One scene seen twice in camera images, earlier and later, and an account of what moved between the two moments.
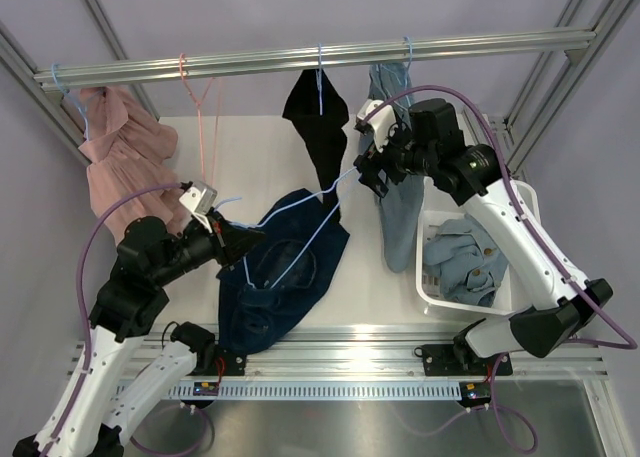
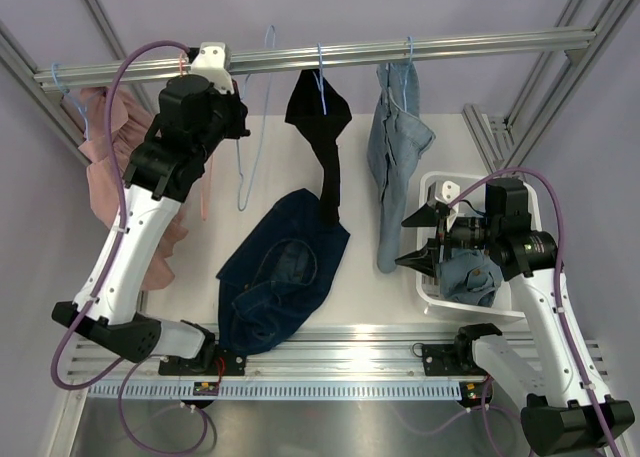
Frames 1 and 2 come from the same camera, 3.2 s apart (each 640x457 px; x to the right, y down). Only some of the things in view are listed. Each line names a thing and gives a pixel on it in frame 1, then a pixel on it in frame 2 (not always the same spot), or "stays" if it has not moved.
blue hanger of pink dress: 68,93 stays
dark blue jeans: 297,248 stays
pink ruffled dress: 128,151 stays
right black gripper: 369,175 → 425,260
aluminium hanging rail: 115,72 stays
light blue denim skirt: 470,264 stays
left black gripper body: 199,245 → 228,112
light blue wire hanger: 316,235 → 238,202
